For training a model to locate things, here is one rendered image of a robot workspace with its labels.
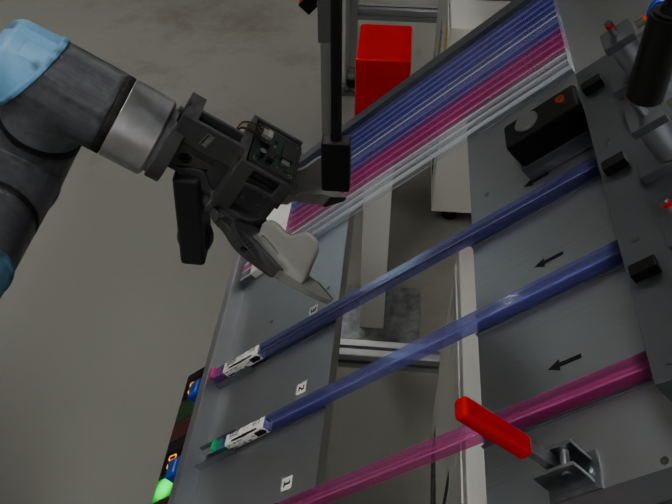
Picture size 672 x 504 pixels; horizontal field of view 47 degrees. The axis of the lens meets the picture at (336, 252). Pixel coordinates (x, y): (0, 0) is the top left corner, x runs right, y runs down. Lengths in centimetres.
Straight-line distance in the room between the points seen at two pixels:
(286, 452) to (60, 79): 40
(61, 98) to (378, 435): 125
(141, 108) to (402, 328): 136
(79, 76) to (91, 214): 171
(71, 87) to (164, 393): 127
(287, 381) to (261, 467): 10
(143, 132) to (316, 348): 30
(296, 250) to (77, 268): 156
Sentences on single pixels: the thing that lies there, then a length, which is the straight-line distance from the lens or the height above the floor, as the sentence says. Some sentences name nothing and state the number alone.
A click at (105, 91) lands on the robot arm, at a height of 113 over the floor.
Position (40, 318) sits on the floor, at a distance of 212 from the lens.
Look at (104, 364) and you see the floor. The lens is 197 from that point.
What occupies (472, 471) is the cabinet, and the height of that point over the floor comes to 62.
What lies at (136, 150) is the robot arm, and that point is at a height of 109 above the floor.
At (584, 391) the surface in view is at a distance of 56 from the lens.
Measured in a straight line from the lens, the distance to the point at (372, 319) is 192.
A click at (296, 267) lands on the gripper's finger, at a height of 98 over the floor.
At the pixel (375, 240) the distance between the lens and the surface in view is 173.
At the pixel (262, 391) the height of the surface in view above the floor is 78.
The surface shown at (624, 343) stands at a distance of 58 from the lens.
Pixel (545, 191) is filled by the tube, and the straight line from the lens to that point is 72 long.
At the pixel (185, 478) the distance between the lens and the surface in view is 88.
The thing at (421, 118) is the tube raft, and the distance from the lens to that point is 98.
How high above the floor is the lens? 148
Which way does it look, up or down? 43 degrees down
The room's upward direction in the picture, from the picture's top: straight up
